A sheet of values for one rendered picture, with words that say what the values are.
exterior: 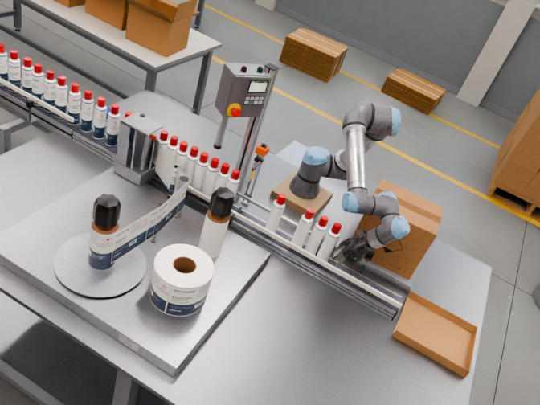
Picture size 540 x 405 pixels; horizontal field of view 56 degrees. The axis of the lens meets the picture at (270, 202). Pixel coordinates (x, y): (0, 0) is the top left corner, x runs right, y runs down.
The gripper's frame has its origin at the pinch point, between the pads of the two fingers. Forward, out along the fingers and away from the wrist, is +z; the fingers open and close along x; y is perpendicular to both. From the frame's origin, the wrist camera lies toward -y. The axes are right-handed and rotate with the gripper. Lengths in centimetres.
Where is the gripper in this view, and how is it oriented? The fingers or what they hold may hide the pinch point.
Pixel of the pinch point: (335, 256)
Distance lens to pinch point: 212.4
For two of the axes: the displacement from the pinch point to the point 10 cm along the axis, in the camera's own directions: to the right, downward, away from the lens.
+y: -4.3, 4.5, -7.8
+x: 6.1, 7.8, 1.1
